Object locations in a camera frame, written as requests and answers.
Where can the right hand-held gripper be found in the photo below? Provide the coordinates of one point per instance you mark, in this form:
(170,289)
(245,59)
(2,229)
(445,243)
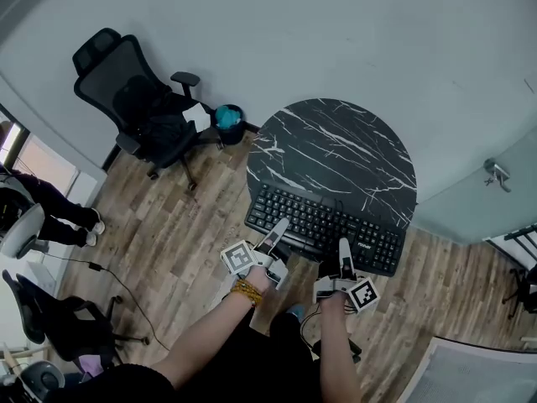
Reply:
(364,295)

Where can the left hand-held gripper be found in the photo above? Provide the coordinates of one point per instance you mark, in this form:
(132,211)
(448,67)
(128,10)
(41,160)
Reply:
(239,258)

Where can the black keyboard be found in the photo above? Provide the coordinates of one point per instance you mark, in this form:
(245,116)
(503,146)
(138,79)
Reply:
(319,221)

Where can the person's right forearm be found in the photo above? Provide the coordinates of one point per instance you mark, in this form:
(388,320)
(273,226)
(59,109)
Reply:
(337,351)

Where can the person's left forearm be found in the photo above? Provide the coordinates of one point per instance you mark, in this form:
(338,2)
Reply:
(205,338)

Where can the person's left hand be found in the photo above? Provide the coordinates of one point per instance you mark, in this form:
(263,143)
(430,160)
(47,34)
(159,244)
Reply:
(259,280)

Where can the person's blue shoe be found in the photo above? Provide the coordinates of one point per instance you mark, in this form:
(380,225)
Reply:
(295,312)

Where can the black floor device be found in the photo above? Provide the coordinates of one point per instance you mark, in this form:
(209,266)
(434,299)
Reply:
(356,349)

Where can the black waste bin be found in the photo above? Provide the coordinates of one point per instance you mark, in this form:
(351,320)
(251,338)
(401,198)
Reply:
(230,136)

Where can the round black marble table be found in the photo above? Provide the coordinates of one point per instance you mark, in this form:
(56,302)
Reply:
(335,141)

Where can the frosted glass door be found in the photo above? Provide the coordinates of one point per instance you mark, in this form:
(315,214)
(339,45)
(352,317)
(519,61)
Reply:
(461,212)

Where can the teal bin bag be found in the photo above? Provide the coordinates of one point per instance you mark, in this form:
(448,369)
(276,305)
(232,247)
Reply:
(227,116)

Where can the person's black clothing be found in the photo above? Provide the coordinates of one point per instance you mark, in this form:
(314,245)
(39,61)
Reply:
(268,372)

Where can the white paper sheet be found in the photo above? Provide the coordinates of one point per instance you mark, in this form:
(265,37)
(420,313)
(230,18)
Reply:
(196,116)

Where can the grey textured panel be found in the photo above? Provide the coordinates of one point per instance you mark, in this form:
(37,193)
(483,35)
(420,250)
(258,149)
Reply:
(474,376)

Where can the black metal railing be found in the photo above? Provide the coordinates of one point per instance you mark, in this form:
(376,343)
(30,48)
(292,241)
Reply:
(520,237)

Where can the black chair with white label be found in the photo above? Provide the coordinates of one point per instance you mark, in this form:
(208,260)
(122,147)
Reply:
(530,292)

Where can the black low-back office chair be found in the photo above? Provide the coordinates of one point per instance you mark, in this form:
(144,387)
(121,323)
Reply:
(75,326)

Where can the purple cloth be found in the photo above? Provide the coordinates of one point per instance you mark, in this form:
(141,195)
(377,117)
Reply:
(92,367)

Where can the black mesh office chair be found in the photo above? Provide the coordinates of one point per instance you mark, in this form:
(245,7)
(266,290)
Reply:
(113,69)

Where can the white round device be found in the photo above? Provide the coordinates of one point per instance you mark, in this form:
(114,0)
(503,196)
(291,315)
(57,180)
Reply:
(21,231)

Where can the grey round fan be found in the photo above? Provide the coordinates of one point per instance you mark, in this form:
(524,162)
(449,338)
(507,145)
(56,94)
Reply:
(42,382)

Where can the window with dark frame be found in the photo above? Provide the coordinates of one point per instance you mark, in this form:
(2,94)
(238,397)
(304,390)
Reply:
(42,162)

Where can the light wooden frame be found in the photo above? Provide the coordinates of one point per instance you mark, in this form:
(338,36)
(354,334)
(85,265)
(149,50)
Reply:
(25,352)

